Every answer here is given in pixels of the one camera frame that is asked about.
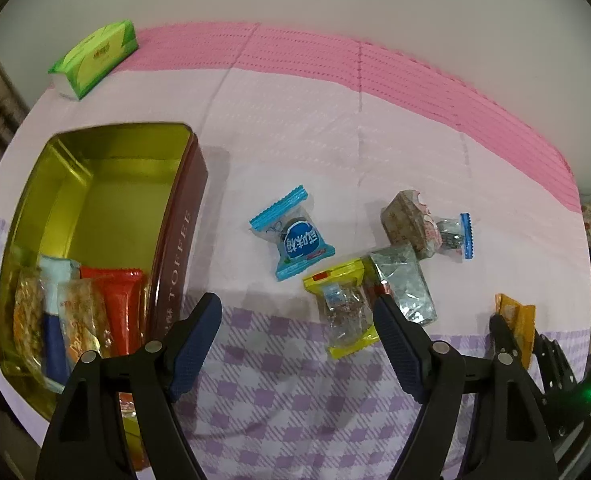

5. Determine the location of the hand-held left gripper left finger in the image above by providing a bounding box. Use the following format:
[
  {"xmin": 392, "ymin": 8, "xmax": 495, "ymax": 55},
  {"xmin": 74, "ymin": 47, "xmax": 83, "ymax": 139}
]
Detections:
[{"xmin": 36, "ymin": 293, "xmax": 222, "ymax": 480}]

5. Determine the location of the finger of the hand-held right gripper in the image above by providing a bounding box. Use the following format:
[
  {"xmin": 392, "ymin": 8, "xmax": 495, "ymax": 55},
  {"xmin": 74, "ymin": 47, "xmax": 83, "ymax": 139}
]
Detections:
[
  {"xmin": 489, "ymin": 314, "xmax": 520, "ymax": 357},
  {"xmin": 534, "ymin": 332, "xmax": 577, "ymax": 392}
]

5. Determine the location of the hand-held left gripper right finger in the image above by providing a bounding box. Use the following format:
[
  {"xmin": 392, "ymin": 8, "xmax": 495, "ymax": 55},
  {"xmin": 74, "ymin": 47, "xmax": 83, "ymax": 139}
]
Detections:
[{"xmin": 374, "ymin": 294, "xmax": 559, "ymax": 480}]

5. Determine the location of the orange snack packet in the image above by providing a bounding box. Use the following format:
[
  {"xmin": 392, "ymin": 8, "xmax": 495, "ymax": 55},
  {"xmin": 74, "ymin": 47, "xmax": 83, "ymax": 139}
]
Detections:
[{"xmin": 494, "ymin": 292, "xmax": 537, "ymax": 368}]

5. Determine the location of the silver foil snack packet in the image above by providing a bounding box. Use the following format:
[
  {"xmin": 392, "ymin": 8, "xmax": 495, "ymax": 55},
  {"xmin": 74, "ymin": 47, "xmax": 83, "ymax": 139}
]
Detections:
[{"xmin": 369, "ymin": 242, "xmax": 437, "ymax": 327}]

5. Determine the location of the yellow clear snack packet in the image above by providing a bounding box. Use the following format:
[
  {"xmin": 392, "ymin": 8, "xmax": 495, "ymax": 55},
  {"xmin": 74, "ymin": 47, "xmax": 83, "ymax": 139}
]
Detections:
[{"xmin": 303, "ymin": 257, "xmax": 381, "ymax": 359}]

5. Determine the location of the red snack packet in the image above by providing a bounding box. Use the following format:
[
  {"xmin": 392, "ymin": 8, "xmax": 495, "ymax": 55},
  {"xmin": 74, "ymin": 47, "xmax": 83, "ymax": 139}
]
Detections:
[{"xmin": 80, "ymin": 267, "xmax": 149, "ymax": 356}]

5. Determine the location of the small blue candy wrapper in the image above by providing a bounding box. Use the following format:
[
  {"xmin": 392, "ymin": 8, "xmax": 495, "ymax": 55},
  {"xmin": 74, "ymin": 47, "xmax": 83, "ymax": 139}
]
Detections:
[{"xmin": 433, "ymin": 212, "xmax": 476, "ymax": 262}]

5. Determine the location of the clear nut brittle packet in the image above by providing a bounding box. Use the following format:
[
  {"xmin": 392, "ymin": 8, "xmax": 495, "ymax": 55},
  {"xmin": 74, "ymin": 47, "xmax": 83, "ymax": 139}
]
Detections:
[
  {"xmin": 12, "ymin": 266, "xmax": 46, "ymax": 376},
  {"xmin": 57, "ymin": 277, "xmax": 114, "ymax": 361}
]

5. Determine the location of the round brown snack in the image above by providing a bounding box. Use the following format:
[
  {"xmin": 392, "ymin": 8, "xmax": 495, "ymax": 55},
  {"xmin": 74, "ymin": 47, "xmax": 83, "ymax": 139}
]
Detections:
[{"xmin": 379, "ymin": 189, "xmax": 439, "ymax": 260}]

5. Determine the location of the light and dark blue packet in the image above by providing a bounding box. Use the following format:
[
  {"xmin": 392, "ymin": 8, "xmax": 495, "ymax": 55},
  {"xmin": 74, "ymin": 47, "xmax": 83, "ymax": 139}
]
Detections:
[{"xmin": 38, "ymin": 255, "xmax": 81, "ymax": 393}]

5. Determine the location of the large blue candy wrapper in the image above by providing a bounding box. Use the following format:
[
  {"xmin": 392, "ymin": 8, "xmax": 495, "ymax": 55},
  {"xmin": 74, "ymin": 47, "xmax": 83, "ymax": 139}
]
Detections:
[{"xmin": 249, "ymin": 185, "xmax": 337, "ymax": 282}]

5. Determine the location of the brown tin box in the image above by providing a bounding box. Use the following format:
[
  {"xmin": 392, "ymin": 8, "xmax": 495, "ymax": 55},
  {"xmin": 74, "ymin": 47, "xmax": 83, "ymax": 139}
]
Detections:
[{"xmin": 0, "ymin": 121, "xmax": 210, "ymax": 466}]

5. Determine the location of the purple checked cloth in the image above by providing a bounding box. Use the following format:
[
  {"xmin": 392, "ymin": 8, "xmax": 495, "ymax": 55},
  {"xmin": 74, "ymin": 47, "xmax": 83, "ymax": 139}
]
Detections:
[{"xmin": 0, "ymin": 55, "xmax": 591, "ymax": 480}]

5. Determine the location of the pink foam mat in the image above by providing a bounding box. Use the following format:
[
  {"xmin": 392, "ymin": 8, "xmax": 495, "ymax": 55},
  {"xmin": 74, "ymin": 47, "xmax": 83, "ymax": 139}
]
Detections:
[{"xmin": 136, "ymin": 21, "xmax": 583, "ymax": 213}]

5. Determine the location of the green tissue pack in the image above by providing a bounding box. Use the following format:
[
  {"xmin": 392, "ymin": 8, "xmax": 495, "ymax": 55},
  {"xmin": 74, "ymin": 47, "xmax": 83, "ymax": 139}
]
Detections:
[{"xmin": 47, "ymin": 20, "xmax": 140, "ymax": 101}]

